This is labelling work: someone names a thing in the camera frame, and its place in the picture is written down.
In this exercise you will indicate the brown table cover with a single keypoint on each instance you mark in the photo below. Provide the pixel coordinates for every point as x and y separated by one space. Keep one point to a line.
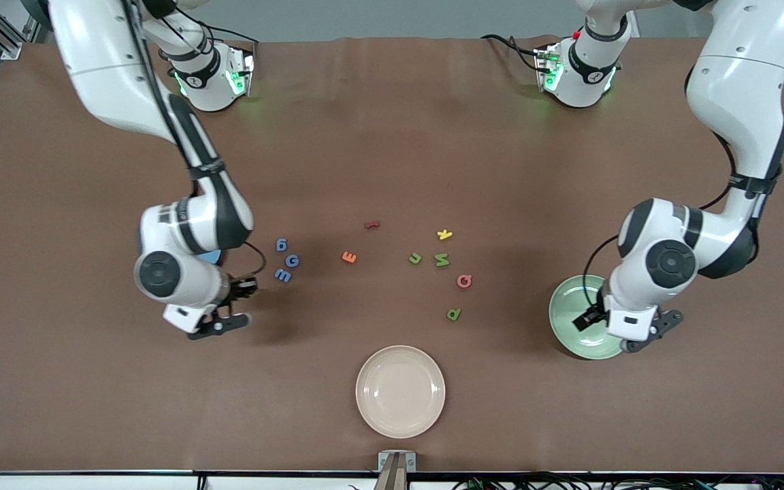
392 170

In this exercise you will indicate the orange foam letter E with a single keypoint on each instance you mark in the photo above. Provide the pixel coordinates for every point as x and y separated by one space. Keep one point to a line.
348 257

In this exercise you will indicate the white table edge rail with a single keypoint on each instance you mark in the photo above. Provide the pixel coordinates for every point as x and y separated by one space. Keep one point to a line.
92 483

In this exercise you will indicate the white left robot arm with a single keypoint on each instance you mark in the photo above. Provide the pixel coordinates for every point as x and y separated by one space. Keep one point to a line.
739 88

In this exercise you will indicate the left base connector box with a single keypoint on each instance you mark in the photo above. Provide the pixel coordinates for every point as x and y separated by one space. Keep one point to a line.
547 68

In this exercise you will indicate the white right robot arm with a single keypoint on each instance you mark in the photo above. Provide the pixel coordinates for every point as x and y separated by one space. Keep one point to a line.
103 75

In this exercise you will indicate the green foam letter M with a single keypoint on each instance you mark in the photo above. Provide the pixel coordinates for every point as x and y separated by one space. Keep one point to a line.
442 260

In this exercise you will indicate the green foam letter P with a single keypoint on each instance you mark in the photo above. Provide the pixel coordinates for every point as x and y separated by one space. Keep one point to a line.
454 314

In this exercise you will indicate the blue foam letter E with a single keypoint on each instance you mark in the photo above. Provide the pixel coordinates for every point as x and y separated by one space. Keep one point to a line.
283 275

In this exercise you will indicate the blue foam number nine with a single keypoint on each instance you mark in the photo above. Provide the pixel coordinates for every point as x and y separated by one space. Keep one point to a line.
281 246

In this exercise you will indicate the right base connector box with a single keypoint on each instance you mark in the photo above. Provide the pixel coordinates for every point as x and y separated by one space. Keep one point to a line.
241 71

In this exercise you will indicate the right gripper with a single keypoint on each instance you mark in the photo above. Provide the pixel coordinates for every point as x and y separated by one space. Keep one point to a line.
241 288

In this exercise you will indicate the beige plate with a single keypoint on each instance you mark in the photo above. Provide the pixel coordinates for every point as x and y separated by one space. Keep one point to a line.
400 391

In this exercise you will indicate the blue foam letter G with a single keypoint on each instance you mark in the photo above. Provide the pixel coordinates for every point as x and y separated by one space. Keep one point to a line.
288 260

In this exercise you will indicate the pink foam letter Q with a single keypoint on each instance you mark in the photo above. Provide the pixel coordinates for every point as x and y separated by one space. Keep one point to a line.
459 281

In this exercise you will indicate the green foam letter J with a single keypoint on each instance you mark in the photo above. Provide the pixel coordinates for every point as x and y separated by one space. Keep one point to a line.
415 260

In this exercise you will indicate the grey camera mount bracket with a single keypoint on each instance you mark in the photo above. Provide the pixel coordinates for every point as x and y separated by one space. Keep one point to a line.
397 469

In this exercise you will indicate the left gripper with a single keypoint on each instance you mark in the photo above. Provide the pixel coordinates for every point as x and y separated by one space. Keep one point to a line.
592 317

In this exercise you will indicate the blue plate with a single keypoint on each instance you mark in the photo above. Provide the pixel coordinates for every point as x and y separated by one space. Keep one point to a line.
214 257

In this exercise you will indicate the base connector box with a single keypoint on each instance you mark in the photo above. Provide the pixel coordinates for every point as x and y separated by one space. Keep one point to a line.
241 71
547 68

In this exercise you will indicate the green plate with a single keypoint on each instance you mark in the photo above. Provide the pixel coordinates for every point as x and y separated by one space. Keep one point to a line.
565 306

